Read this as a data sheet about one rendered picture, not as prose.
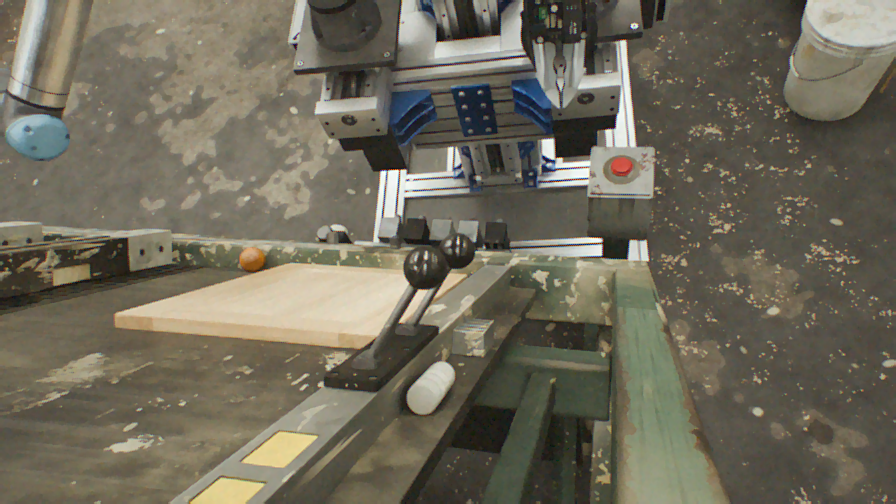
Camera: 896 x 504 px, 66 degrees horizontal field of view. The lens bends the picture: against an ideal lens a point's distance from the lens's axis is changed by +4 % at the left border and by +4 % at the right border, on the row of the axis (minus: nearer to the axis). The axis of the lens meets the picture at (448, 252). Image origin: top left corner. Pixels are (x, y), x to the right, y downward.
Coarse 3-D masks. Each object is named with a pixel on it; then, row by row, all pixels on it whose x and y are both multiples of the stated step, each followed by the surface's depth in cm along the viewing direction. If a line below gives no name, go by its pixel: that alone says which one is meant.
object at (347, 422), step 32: (480, 288) 102; (448, 320) 80; (448, 352) 78; (288, 416) 49; (320, 416) 49; (352, 416) 50; (384, 416) 57; (256, 448) 44; (320, 448) 44; (352, 448) 50; (256, 480) 40; (288, 480) 40; (320, 480) 44
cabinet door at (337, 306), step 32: (224, 288) 107; (256, 288) 110; (288, 288) 110; (320, 288) 111; (352, 288) 112; (384, 288) 112; (448, 288) 113; (128, 320) 89; (160, 320) 87; (192, 320) 86; (224, 320) 86; (256, 320) 87; (288, 320) 87; (320, 320) 87; (352, 320) 89; (384, 320) 88
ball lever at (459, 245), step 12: (444, 240) 67; (456, 240) 66; (468, 240) 67; (444, 252) 67; (456, 252) 66; (468, 252) 66; (456, 264) 67; (468, 264) 67; (432, 300) 69; (420, 312) 69; (408, 324) 69
